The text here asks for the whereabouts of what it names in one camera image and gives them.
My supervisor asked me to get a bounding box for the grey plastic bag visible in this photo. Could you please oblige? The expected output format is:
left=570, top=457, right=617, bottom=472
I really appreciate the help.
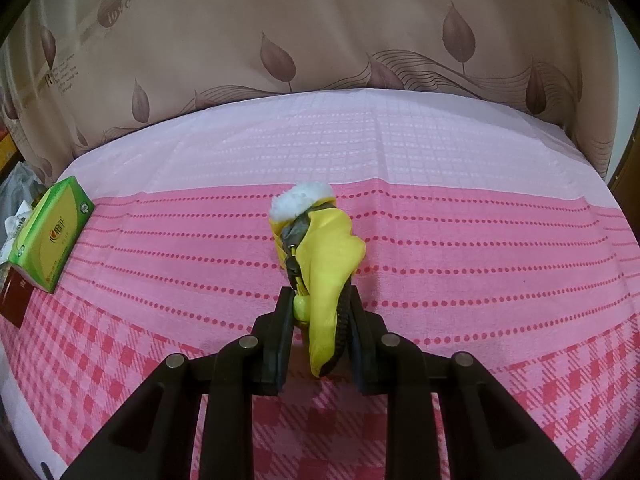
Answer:
left=0, top=160, right=46, bottom=211

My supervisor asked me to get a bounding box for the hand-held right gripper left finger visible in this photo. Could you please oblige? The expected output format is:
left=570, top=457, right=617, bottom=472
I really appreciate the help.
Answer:
left=60, top=285, right=296, bottom=480

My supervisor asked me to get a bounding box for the red yellow box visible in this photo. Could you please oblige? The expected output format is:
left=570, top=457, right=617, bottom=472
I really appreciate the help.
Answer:
left=0, top=127, right=18, bottom=171

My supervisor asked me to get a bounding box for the yellow black fabric pouch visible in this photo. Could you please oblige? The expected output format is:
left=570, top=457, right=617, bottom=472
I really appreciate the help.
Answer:
left=269, top=181, right=367, bottom=378

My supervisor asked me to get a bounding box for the pink checked bed sheet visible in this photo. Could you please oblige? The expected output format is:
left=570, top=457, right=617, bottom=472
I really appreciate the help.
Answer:
left=0, top=87, right=640, bottom=480

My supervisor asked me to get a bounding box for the beige leaf printed curtain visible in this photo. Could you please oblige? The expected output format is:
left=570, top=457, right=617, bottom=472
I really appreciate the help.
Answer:
left=0, top=0, right=636, bottom=186

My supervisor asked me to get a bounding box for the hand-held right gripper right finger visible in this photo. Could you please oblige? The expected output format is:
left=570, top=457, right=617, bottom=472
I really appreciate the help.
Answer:
left=347, top=285, right=583, bottom=480

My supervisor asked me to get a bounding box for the green tissue box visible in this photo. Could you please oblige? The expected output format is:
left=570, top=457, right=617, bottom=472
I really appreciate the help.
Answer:
left=7, top=176, right=96, bottom=294

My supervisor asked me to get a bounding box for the white tissue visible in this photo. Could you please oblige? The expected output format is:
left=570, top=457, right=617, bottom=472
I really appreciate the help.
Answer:
left=2, top=200, right=36, bottom=256

